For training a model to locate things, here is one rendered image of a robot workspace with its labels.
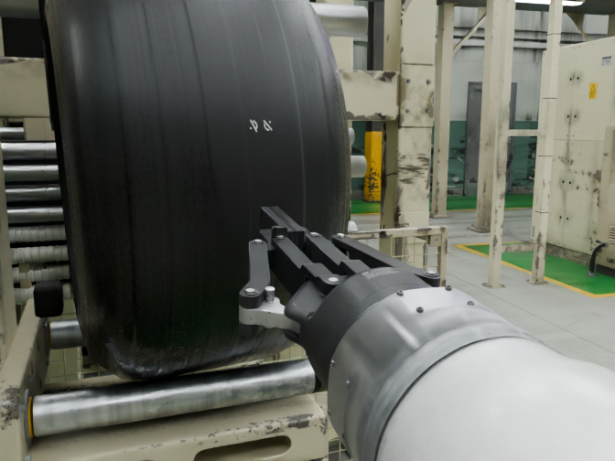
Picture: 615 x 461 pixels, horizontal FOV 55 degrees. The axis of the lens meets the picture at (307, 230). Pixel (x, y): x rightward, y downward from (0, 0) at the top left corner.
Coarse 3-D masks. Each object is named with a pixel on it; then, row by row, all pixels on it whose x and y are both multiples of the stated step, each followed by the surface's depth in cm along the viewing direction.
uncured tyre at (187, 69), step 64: (64, 0) 57; (128, 0) 54; (192, 0) 57; (256, 0) 60; (64, 64) 54; (128, 64) 52; (192, 64) 54; (256, 64) 57; (320, 64) 60; (64, 128) 56; (128, 128) 52; (192, 128) 53; (320, 128) 59; (64, 192) 93; (128, 192) 52; (192, 192) 54; (256, 192) 56; (320, 192) 60; (128, 256) 54; (192, 256) 56; (128, 320) 58; (192, 320) 60
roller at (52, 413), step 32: (128, 384) 69; (160, 384) 69; (192, 384) 70; (224, 384) 71; (256, 384) 72; (288, 384) 73; (320, 384) 75; (32, 416) 65; (64, 416) 65; (96, 416) 66; (128, 416) 67; (160, 416) 69
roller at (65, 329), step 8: (56, 320) 92; (64, 320) 92; (72, 320) 92; (48, 328) 90; (56, 328) 90; (64, 328) 91; (72, 328) 91; (48, 336) 90; (56, 336) 90; (64, 336) 90; (72, 336) 91; (80, 336) 91; (48, 344) 90; (56, 344) 90; (64, 344) 91; (72, 344) 91; (80, 344) 92
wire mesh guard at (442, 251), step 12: (408, 228) 132; (420, 228) 132; (432, 228) 133; (444, 228) 134; (444, 240) 135; (444, 252) 136; (24, 264) 106; (444, 264) 136; (444, 276) 137; (60, 360) 111; (276, 360) 126; (48, 372) 110; (84, 372) 113
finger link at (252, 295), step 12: (252, 252) 38; (264, 252) 38; (252, 264) 36; (264, 264) 36; (252, 276) 34; (264, 276) 35; (252, 288) 32; (264, 288) 33; (240, 300) 32; (252, 300) 32; (240, 324) 32; (252, 336) 32
